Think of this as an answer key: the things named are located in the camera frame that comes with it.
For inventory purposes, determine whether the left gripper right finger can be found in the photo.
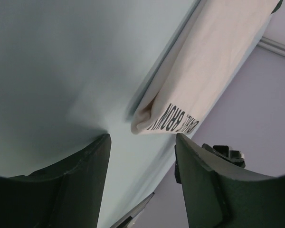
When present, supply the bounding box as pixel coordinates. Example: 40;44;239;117
175;133;285;228

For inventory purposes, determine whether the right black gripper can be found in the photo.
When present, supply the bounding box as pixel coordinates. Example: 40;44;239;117
202;143;245;168

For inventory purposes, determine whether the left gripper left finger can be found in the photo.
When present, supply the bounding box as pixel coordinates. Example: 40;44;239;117
0;133;111;228

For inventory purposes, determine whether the white green raglan t-shirt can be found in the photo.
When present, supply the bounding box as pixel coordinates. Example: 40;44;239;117
131;0;281;134

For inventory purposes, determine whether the right aluminium frame post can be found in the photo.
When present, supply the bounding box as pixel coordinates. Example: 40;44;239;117
257;37;285;57

